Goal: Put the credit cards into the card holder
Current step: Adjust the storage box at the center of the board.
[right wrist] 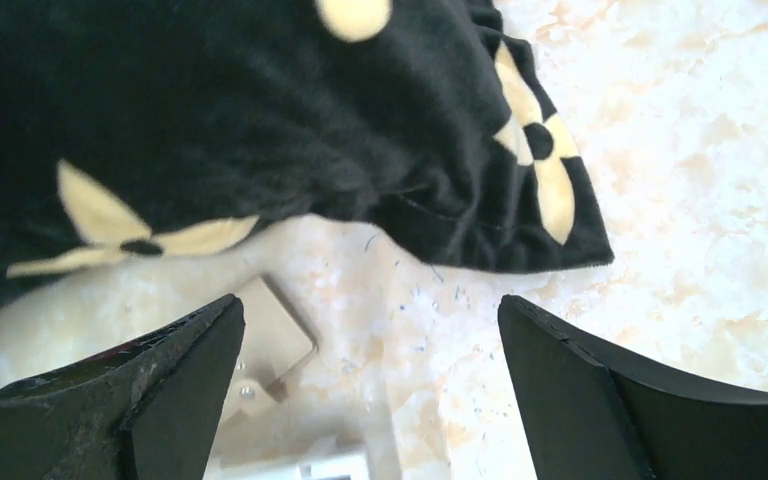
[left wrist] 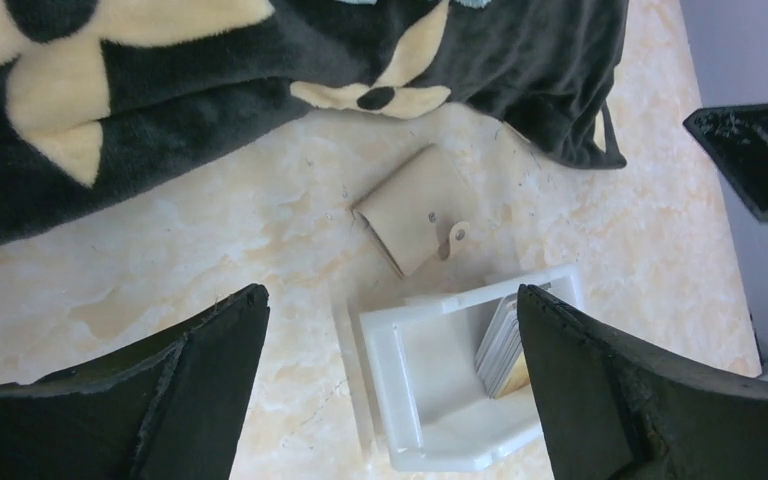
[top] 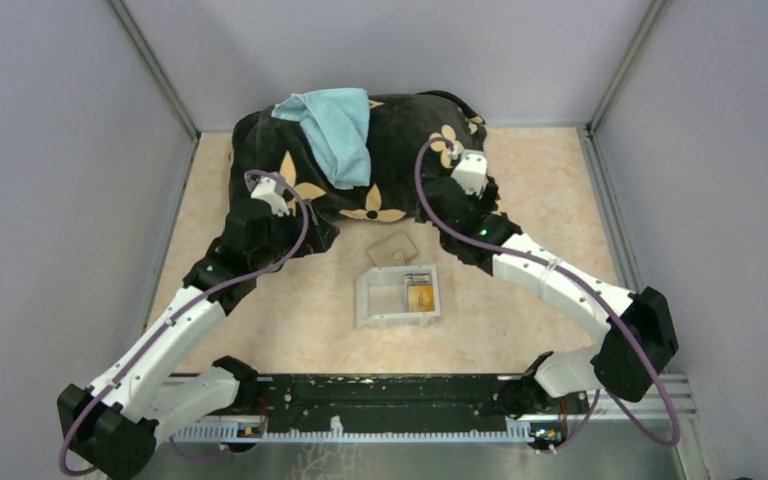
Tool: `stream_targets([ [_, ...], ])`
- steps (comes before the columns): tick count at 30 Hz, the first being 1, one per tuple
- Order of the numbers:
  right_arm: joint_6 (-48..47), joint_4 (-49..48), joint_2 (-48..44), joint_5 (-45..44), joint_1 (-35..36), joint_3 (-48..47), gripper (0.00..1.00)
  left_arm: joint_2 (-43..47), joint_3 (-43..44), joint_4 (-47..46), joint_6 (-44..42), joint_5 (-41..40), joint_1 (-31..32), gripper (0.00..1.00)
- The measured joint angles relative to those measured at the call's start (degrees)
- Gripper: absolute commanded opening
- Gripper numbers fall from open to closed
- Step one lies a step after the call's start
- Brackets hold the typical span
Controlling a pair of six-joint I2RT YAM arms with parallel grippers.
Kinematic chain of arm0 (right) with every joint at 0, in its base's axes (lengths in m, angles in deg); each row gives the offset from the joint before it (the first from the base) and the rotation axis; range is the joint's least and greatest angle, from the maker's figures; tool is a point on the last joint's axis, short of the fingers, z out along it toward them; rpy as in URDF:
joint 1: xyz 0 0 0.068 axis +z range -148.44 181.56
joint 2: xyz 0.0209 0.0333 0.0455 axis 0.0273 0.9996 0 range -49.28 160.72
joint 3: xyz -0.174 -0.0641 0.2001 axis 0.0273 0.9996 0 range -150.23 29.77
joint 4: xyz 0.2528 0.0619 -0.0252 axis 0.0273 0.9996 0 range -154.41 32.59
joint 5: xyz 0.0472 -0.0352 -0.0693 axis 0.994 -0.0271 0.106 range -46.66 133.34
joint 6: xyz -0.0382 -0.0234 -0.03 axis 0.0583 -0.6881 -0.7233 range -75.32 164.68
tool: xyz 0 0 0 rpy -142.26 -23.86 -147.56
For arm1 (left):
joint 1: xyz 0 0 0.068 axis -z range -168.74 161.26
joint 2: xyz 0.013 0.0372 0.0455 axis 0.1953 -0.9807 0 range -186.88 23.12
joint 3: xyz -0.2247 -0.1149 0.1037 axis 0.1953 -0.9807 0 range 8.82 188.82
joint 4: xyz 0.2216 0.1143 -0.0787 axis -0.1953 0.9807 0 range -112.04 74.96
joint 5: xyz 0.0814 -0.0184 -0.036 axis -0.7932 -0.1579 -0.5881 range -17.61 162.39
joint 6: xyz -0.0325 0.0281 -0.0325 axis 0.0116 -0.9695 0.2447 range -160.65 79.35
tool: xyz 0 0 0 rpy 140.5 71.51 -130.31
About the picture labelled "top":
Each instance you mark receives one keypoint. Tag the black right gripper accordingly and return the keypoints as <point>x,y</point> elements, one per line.
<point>485,202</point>

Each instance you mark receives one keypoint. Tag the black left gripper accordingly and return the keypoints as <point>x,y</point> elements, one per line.
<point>319,235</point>

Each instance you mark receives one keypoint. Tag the beige card holder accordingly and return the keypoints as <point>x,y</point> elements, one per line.
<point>394,250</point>

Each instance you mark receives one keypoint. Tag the stack of credit cards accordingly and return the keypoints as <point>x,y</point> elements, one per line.
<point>419,292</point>

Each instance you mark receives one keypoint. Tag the white plastic tray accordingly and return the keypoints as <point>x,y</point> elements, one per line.
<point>380,298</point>

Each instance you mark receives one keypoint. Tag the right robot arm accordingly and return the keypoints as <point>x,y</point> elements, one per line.
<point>633,334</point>

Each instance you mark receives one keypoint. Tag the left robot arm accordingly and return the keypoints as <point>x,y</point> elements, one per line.
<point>116,423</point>

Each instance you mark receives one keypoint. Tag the black pillow with yellow flowers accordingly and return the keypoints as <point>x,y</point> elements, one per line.
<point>410,136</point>

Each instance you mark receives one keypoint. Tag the light blue towel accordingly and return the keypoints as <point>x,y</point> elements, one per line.
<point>335,123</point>

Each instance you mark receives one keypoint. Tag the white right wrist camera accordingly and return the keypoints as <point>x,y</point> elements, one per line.
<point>470,172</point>

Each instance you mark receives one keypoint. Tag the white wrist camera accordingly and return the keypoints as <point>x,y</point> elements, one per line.
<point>470,172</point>
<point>269,191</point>

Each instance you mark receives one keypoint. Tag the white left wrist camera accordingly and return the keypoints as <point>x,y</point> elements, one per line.
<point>269,191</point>

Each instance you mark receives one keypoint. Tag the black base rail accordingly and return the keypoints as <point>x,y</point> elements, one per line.
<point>397,404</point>

